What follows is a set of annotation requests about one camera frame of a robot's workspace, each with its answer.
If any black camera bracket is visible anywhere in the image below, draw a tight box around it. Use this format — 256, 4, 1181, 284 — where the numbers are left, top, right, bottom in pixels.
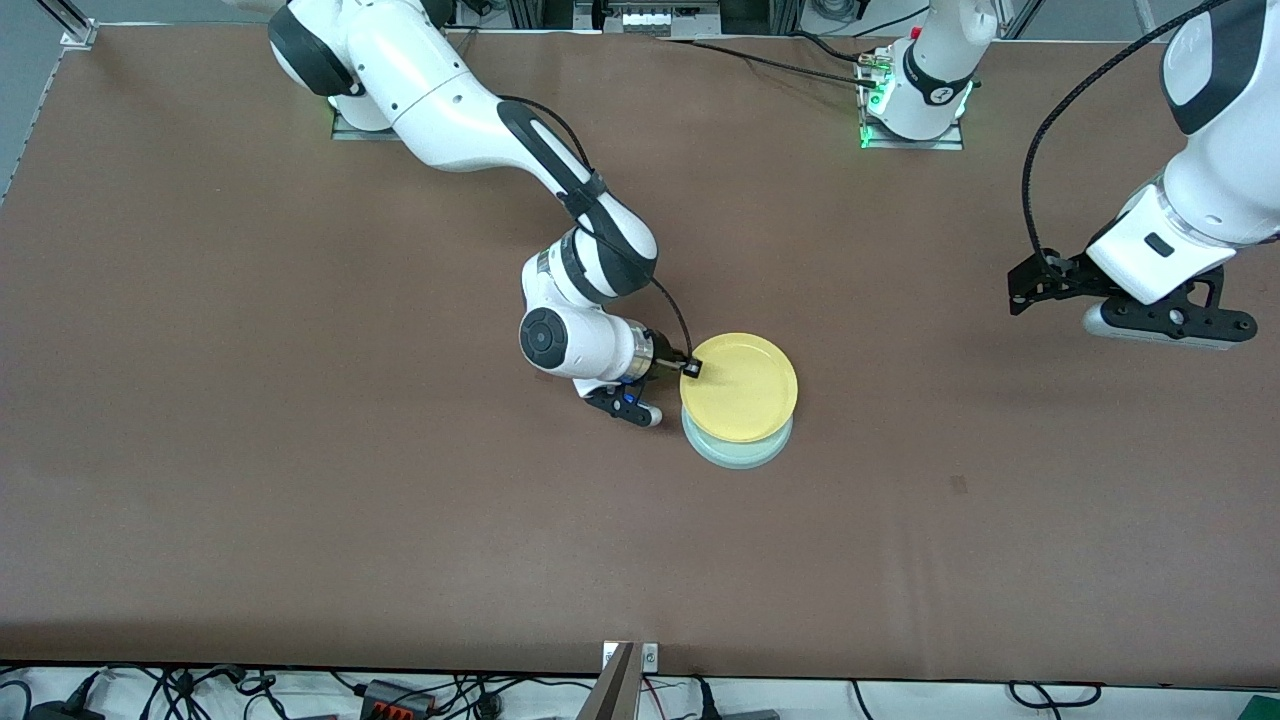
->
1099, 261, 1258, 344
582, 382, 647, 427

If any small metal edge bracket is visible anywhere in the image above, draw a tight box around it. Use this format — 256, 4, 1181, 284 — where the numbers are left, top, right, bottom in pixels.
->
601, 641, 660, 674

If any pale green plastic plate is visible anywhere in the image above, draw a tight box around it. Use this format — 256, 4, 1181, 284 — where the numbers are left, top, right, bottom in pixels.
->
681, 408, 797, 471

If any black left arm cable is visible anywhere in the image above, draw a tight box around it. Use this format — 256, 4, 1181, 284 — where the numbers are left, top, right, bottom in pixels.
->
1021, 0, 1233, 269

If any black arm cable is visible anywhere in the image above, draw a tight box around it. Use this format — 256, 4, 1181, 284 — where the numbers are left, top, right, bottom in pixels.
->
494, 94, 697, 363
1021, 0, 1233, 269

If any black left camera bracket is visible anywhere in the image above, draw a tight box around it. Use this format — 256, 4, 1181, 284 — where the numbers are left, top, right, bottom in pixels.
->
1099, 261, 1258, 344

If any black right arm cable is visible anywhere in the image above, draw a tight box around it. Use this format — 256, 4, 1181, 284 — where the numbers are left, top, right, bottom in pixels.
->
494, 94, 697, 363

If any short black table cable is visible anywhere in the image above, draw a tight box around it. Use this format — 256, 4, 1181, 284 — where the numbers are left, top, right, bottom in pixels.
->
788, 30, 873, 67

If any black right camera bracket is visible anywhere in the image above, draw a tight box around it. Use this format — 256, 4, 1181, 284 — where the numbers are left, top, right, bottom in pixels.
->
582, 382, 647, 427

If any black box with red switches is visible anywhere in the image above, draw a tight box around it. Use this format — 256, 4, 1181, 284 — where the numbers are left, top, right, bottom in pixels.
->
358, 679, 438, 718

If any white device with sockets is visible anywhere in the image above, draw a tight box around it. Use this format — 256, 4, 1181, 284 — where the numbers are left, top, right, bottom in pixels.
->
604, 0, 723, 39

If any long black table cable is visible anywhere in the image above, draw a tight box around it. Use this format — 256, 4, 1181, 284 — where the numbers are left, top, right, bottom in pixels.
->
658, 38, 881, 91

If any black looped floor cable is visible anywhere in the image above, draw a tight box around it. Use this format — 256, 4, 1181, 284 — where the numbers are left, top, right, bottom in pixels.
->
1008, 680, 1104, 709

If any aluminium table corner bracket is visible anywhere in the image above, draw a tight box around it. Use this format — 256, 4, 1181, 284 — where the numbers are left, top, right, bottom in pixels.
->
38, 0, 99, 50

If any grey brown camera post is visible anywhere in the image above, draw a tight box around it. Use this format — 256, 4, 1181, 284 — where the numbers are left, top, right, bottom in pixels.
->
574, 642, 642, 720

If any yellow plastic plate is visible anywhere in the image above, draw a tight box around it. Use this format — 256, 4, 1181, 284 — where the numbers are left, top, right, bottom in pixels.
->
679, 332, 800, 444

